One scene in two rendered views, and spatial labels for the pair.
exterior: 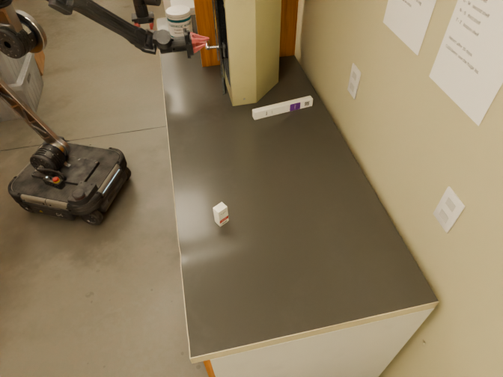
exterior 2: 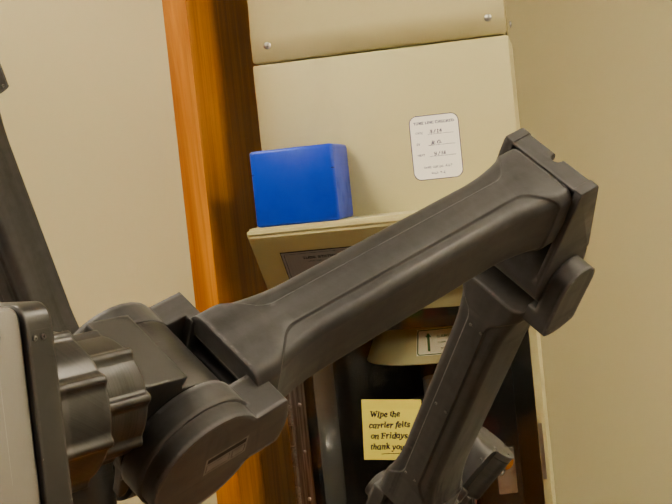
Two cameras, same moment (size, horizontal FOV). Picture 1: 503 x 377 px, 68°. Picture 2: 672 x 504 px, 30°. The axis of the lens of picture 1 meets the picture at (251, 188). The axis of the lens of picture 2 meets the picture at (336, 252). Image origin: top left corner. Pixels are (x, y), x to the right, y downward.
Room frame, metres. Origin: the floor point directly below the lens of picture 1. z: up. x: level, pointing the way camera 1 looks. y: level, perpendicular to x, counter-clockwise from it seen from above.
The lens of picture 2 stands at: (1.04, 1.58, 1.55)
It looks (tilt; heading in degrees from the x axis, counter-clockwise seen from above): 3 degrees down; 292
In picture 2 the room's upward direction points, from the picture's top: 6 degrees counter-clockwise
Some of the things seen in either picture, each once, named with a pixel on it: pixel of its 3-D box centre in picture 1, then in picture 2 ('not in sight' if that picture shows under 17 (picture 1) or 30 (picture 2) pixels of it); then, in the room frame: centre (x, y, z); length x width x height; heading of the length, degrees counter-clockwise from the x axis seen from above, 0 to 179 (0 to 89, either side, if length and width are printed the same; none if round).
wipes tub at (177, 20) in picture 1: (180, 23); not in sight; (2.07, 0.37, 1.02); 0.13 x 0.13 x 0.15
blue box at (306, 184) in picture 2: not in sight; (302, 185); (1.63, 0.18, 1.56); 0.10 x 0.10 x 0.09; 11
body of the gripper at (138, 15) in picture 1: (141, 10); not in sight; (1.78, 0.49, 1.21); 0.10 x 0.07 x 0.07; 101
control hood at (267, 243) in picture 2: not in sight; (391, 255); (1.53, 0.16, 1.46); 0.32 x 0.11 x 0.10; 11
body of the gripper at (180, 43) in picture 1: (180, 43); not in sight; (1.47, 0.27, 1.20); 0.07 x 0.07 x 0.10; 11
